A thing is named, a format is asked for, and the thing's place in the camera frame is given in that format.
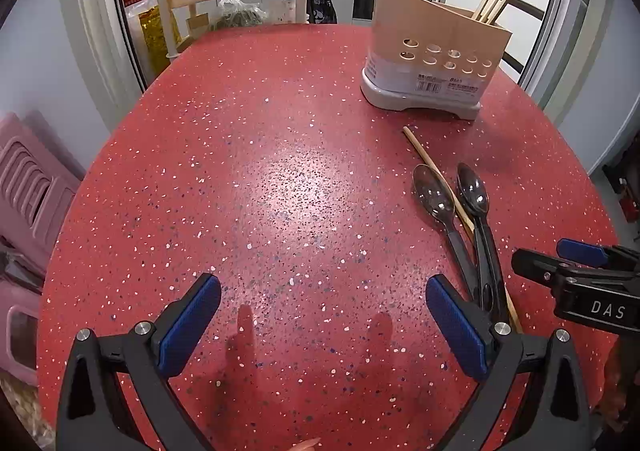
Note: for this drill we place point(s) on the chopstick with blue patterned end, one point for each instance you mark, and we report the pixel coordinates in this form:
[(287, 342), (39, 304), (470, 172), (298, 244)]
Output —
[(505, 3)]

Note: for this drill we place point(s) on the beige plastic utensil holder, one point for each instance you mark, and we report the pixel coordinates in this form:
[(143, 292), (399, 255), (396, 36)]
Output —
[(425, 31)]

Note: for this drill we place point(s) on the yellow oil bottle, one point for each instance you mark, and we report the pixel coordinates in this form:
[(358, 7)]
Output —
[(157, 36)]

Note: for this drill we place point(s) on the pink plastic stool stack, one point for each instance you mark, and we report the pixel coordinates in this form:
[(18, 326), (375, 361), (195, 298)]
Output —
[(30, 191)]

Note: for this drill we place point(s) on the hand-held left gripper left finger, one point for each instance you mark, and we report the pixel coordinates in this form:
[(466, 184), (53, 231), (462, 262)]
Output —
[(192, 326)]

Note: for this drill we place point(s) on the plastic bag of greens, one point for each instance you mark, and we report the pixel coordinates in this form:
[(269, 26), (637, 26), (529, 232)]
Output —
[(240, 15)]

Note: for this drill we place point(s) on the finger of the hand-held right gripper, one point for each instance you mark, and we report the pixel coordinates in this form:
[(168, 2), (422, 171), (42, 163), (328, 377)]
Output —
[(582, 252), (537, 265)]

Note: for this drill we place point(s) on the person's left hand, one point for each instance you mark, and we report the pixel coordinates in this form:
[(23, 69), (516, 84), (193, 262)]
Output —
[(306, 444)]

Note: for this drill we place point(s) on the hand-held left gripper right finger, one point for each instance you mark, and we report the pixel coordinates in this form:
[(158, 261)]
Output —
[(457, 331)]

